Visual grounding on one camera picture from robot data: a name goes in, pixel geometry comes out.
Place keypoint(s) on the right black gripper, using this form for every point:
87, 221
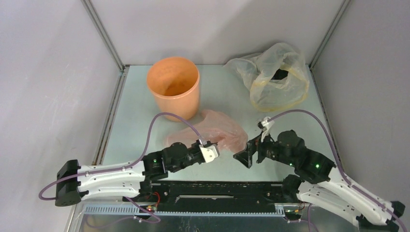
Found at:
253, 148

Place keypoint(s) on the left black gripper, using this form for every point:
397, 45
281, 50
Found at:
197, 145

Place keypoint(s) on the pink plastic trash bag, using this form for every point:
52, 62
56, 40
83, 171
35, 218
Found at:
215, 127

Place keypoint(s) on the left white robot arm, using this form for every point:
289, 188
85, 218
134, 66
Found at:
77, 183

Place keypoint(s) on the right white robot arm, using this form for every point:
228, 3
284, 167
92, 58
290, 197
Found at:
317, 180

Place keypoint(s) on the orange plastic trash bin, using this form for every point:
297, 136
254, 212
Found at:
175, 85

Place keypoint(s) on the clear yellowish plastic bag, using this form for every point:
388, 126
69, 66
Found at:
277, 79

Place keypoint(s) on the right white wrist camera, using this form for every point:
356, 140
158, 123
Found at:
265, 125

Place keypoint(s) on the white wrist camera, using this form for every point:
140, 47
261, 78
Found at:
265, 125
210, 152

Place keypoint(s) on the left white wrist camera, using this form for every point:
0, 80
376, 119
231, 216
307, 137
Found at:
210, 152

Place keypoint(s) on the black front mounting rail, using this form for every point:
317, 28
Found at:
216, 197

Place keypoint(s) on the aluminium frame post left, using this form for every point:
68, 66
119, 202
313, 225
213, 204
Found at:
101, 30

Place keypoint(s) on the aluminium frame post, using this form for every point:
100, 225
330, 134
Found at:
101, 30
329, 33

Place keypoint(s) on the aluminium frame post right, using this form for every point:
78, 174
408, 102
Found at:
329, 33

